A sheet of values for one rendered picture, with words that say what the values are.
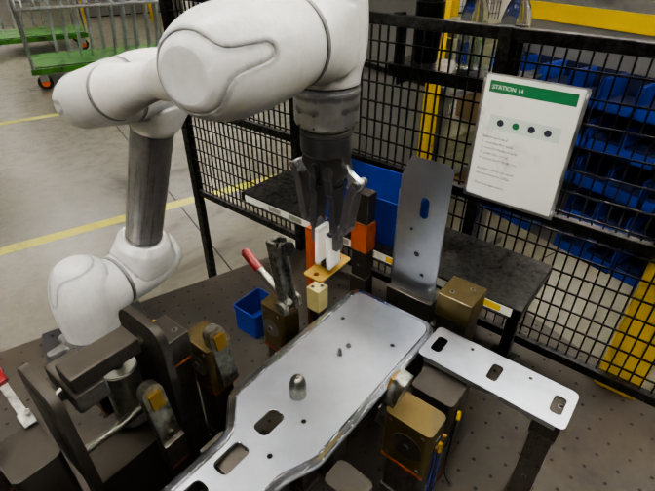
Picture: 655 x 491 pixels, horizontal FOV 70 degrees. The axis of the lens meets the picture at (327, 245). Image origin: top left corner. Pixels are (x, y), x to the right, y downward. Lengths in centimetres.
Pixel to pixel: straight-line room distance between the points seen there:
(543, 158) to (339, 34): 73
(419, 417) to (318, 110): 52
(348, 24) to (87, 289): 101
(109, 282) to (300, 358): 63
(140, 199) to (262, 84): 86
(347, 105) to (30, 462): 67
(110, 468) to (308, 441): 34
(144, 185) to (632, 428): 134
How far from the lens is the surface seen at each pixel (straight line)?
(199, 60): 44
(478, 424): 130
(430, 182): 98
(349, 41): 58
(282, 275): 96
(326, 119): 61
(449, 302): 105
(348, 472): 84
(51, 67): 730
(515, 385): 99
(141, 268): 142
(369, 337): 101
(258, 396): 92
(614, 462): 136
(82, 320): 140
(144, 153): 119
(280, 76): 47
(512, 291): 116
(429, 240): 104
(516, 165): 121
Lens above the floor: 172
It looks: 34 degrees down
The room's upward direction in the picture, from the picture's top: straight up
